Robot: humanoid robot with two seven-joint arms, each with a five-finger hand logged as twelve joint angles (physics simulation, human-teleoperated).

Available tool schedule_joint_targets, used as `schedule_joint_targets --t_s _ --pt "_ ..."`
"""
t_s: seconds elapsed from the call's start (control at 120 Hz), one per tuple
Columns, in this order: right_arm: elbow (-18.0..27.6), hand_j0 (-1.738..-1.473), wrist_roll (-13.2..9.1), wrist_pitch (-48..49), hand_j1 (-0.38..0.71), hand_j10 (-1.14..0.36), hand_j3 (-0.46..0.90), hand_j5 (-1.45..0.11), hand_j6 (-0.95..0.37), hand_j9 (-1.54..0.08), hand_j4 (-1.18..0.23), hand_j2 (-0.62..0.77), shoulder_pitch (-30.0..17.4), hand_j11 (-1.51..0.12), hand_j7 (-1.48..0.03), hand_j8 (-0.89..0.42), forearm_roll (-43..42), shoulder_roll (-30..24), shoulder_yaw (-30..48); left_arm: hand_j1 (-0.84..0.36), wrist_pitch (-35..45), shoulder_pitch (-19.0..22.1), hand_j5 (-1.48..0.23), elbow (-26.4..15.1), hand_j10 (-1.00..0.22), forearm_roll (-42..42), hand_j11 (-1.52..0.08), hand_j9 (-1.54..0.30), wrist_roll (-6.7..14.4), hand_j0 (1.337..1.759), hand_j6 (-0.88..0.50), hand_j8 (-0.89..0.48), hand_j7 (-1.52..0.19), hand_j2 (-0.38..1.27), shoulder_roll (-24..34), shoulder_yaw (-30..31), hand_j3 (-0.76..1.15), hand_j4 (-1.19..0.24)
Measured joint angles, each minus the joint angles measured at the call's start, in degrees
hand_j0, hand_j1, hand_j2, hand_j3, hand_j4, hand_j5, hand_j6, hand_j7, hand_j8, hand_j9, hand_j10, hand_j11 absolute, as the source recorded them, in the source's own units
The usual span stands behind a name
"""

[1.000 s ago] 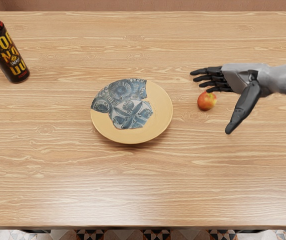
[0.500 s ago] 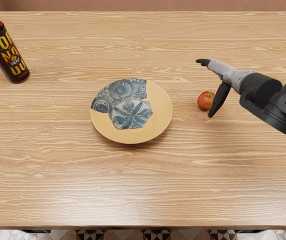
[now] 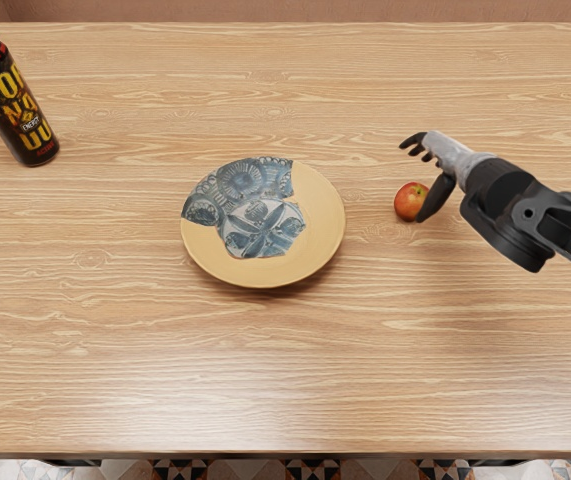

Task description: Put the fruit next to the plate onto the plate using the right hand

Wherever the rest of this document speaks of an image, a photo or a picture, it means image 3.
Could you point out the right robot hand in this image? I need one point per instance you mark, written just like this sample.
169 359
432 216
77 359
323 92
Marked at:
445 155

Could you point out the tan plate with blue pattern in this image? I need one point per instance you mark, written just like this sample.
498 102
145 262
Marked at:
285 235

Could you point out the red yellow apple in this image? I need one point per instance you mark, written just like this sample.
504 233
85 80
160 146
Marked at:
408 201

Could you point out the black drink can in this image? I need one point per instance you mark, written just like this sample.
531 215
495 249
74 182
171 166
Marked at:
12 100

